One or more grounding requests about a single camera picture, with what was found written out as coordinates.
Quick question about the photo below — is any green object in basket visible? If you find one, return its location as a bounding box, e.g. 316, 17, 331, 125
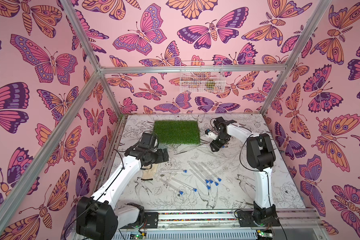
205, 80, 217, 92

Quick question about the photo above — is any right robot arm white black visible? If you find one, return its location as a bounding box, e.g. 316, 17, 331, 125
205, 117, 280, 227

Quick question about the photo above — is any white wire basket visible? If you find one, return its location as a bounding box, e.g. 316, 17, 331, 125
179, 65, 226, 94

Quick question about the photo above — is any test tube blue stopper centre two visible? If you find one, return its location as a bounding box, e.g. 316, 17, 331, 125
195, 164, 214, 184

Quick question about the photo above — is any test tube blue stopper left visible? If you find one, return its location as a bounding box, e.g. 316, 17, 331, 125
163, 169, 188, 173

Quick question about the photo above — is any test tube blue stopper front-left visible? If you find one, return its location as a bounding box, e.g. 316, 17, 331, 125
161, 180, 184, 195

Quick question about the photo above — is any test tube blue stopper centre three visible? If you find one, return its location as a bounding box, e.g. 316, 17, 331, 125
201, 163, 222, 182

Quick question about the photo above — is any test tube blue stopper front-middle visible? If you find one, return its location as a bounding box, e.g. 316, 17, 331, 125
172, 178, 197, 192

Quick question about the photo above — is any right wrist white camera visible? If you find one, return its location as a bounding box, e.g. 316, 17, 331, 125
205, 129, 218, 140

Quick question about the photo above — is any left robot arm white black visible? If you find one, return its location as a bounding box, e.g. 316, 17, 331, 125
75, 132, 169, 240

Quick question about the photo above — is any green artificial grass mat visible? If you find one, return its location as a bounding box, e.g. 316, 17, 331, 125
153, 120, 201, 145

